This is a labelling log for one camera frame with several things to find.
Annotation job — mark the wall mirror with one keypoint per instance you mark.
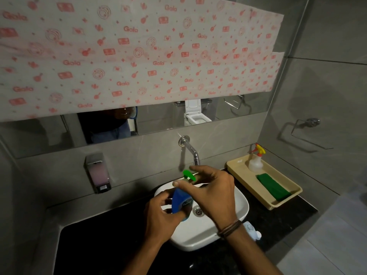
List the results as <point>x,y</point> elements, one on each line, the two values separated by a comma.
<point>160,120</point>

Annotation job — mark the wall soap dispenser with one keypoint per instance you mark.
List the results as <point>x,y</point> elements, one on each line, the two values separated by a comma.
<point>97,173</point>

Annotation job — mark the blue spray bottle green trigger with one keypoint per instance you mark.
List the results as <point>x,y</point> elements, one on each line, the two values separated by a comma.
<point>179,201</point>

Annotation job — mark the person's right forearm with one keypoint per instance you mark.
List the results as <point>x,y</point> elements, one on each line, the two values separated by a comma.
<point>249,254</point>

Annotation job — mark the person's right thumb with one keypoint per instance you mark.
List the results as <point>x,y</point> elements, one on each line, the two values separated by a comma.
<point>185,183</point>

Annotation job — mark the person's right hand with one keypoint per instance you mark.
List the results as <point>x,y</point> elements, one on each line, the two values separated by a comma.
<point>218,197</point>

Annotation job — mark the person's left forearm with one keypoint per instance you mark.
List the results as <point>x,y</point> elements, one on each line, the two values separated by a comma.
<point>146,259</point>

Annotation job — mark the beige plastic tray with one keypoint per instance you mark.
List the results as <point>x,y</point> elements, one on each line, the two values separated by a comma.
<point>243,178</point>

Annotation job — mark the small white plastic bottle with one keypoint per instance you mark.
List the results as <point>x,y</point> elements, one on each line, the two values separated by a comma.
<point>253,232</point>

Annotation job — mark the chrome sink drain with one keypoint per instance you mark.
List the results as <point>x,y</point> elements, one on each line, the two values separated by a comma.
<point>198,211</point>

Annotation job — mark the person's left thumb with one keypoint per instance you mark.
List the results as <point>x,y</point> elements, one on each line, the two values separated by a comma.
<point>183,213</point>

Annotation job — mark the person's left hand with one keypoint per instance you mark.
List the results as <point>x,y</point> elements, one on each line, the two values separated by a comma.
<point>156,220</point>

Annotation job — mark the white ceramic sink basin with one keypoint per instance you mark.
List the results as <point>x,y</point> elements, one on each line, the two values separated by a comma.
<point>200,236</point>

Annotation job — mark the chrome wall faucet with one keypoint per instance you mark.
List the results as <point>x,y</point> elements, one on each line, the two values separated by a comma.
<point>191,147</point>

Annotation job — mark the green cleaning cloth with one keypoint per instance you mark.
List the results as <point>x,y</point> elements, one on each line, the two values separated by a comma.
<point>273,187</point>

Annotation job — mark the white spray bottle yellow trigger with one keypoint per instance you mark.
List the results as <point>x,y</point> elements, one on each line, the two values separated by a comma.
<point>255,163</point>

